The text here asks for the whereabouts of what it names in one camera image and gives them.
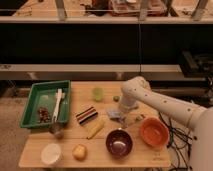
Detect light blue towel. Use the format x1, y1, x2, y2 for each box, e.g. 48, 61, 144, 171
106, 108, 126, 127

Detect dark purple bowl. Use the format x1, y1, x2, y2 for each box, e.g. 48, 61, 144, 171
106, 130, 133, 159

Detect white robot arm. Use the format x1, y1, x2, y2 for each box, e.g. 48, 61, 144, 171
119, 76, 213, 171

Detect white brush in tray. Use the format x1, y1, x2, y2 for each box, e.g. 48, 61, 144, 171
52, 89, 63, 122

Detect green plastic tray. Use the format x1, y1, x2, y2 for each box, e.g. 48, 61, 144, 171
20, 80, 71, 129

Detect small metal cup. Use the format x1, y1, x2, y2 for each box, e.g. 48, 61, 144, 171
49, 122, 64, 139

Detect white round cup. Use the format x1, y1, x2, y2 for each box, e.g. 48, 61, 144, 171
41, 143, 62, 166

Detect yellow toy corn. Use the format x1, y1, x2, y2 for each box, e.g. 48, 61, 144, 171
87, 120, 105, 139

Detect green plastic cup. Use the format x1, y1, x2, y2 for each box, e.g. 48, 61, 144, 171
92, 87, 103, 102

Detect yellow toy fruit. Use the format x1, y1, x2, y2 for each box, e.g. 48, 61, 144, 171
72, 144, 87, 160

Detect striped black red block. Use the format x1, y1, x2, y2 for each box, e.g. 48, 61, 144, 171
76, 107, 98, 125

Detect black cables on floor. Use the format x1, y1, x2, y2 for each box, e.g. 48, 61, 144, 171
158, 111, 198, 171

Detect metal fork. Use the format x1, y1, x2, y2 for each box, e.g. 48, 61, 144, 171
127, 114, 145, 127

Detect red brown item in tray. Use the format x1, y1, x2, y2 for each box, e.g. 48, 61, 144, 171
37, 107, 50, 123

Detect cluttered tray on shelf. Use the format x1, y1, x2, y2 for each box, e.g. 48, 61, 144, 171
108, 0, 167, 16

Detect red orange bowl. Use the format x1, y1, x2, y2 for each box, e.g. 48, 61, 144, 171
139, 117, 169, 149

